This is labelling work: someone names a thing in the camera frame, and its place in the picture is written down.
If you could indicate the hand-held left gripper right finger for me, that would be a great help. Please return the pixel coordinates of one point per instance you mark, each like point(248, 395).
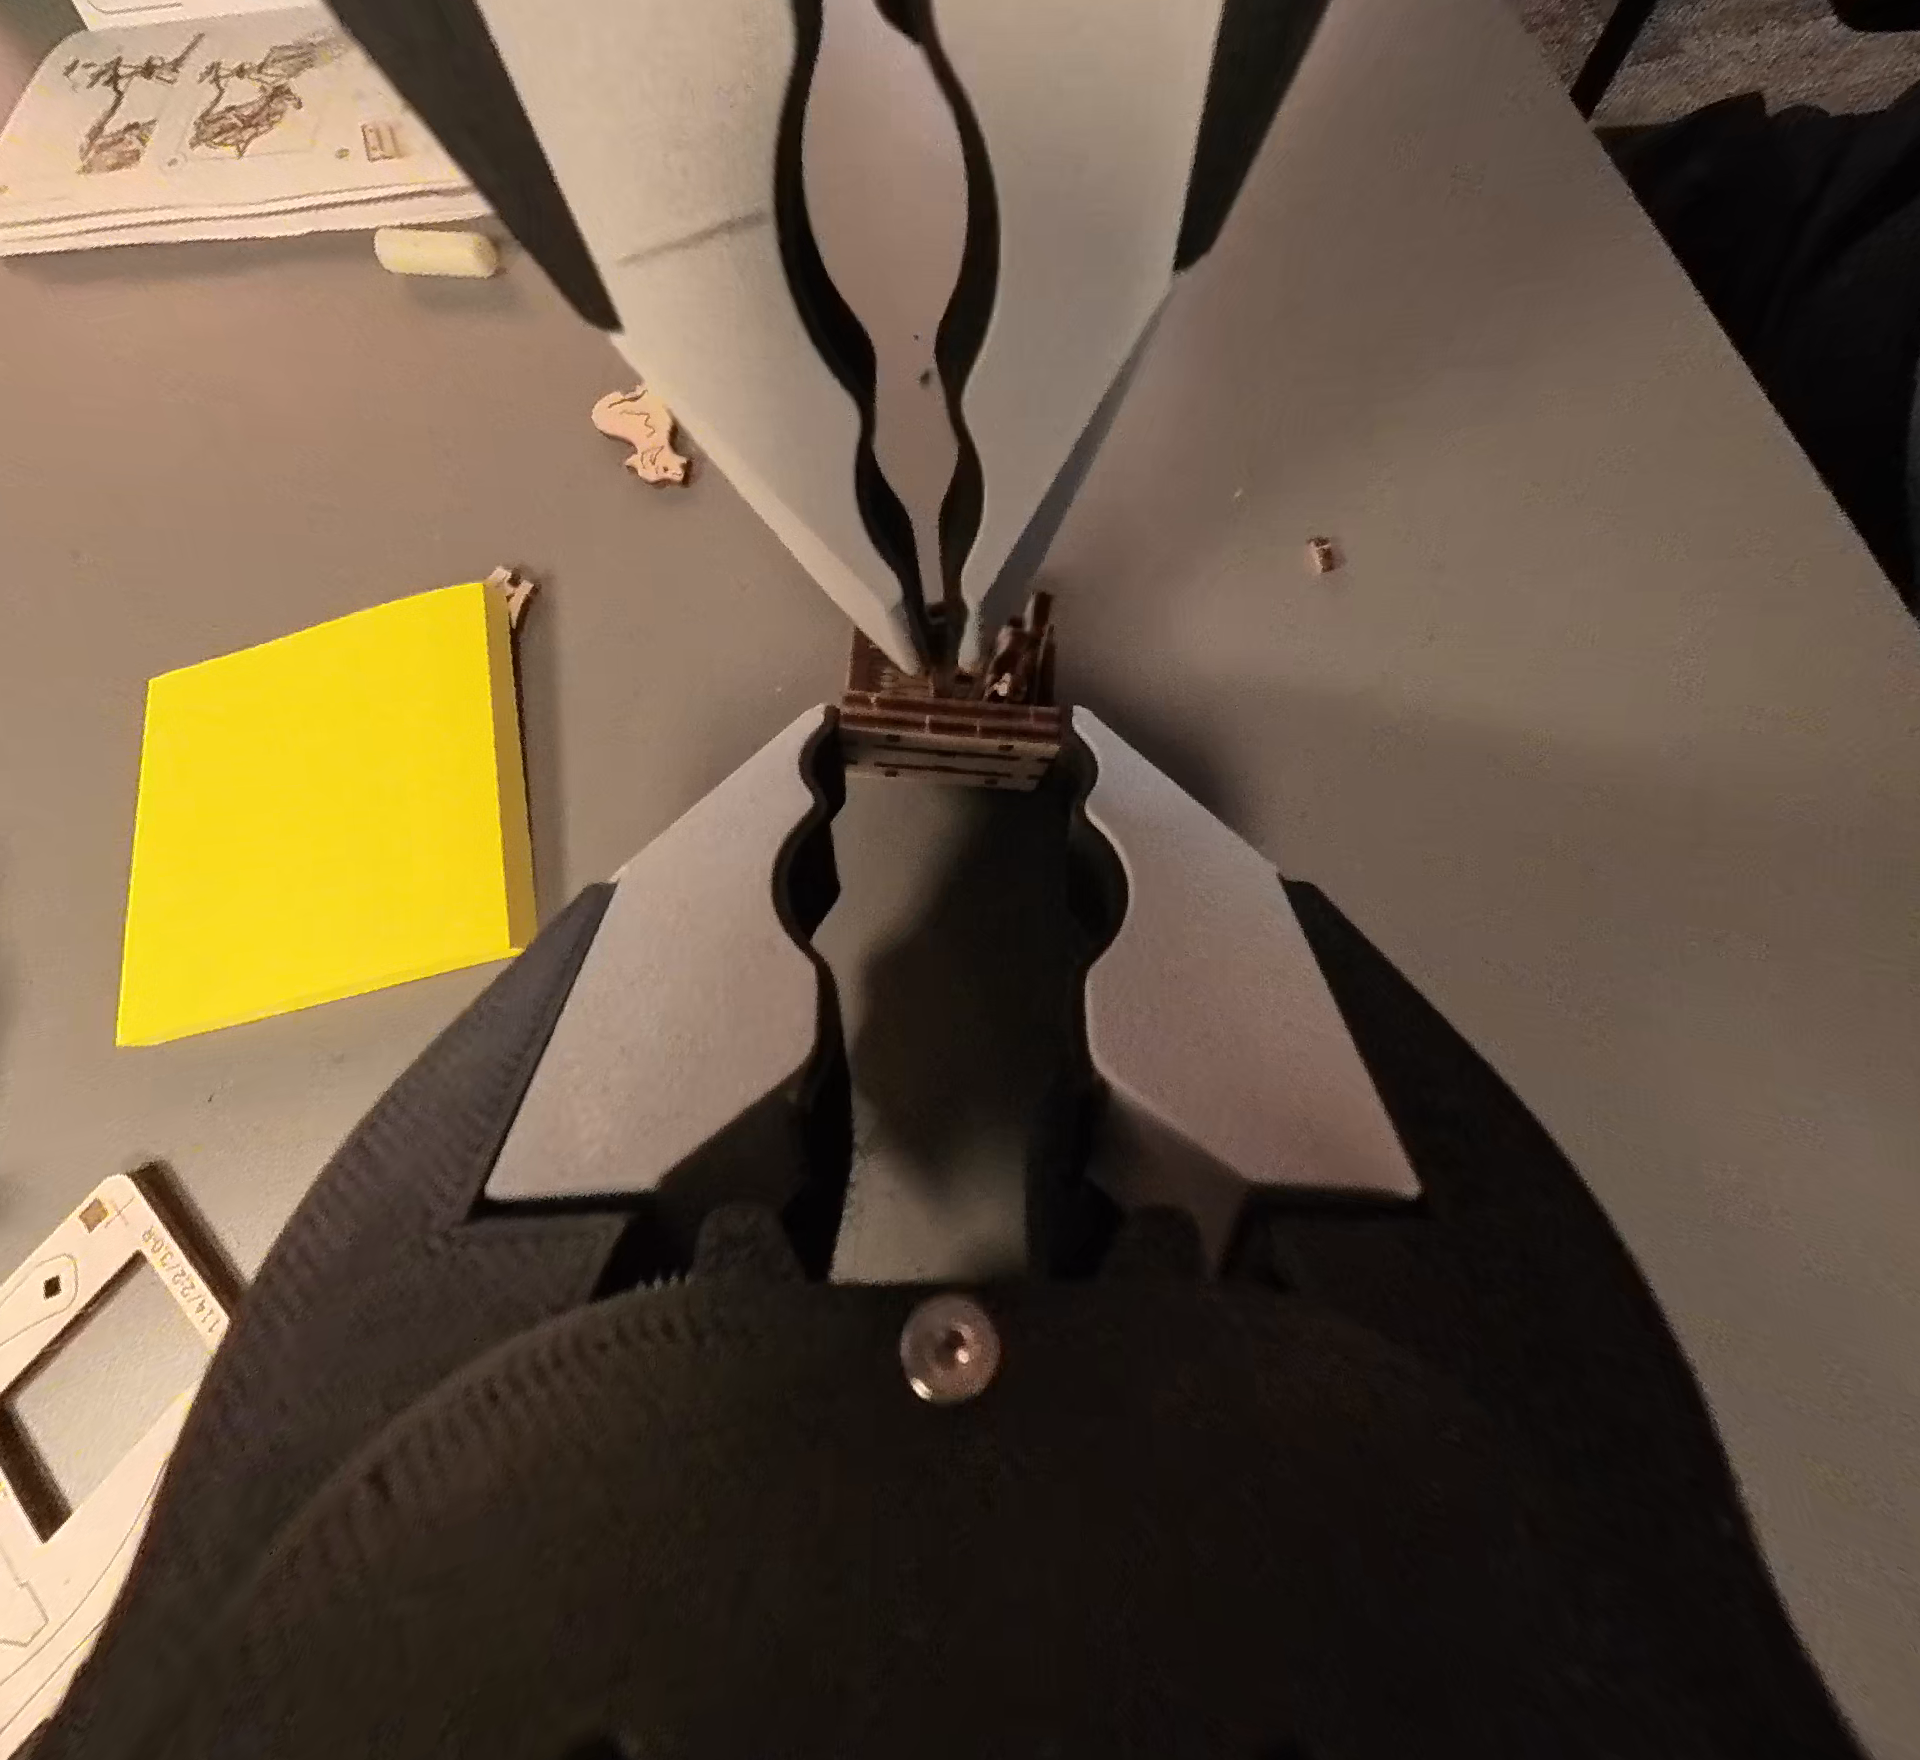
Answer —
point(1261, 1041)

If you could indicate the pale cylindrical stick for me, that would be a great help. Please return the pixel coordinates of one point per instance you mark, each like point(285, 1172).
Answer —
point(437, 256)

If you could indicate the person's dark clothing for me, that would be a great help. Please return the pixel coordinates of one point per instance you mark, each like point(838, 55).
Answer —
point(1769, 321)

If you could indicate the printed instruction booklet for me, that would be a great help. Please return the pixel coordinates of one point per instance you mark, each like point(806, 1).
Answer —
point(180, 140)

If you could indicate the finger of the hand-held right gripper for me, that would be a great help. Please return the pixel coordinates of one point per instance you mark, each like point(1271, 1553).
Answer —
point(646, 66)
point(1096, 66)

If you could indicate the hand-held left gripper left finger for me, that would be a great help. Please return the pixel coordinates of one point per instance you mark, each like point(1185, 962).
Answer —
point(661, 1041)

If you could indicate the yellow sticky note pad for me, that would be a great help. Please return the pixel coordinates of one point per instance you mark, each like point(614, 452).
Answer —
point(329, 815)

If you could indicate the small brown wooden model box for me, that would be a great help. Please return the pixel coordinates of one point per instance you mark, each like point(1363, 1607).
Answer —
point(953, 740)

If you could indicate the tiny dark wood crumb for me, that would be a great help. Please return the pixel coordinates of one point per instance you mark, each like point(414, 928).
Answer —
point(920, 340)

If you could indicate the small wooden plant-shaped piece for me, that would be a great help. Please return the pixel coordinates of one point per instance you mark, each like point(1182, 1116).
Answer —
point(510, 598)

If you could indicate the wooden cat-shaped piece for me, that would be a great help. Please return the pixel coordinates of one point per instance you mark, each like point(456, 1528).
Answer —
point(646, 441)

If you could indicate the laser-cut wooden parts sheet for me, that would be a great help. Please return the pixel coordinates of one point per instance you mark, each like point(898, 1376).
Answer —
point(46, 1281)

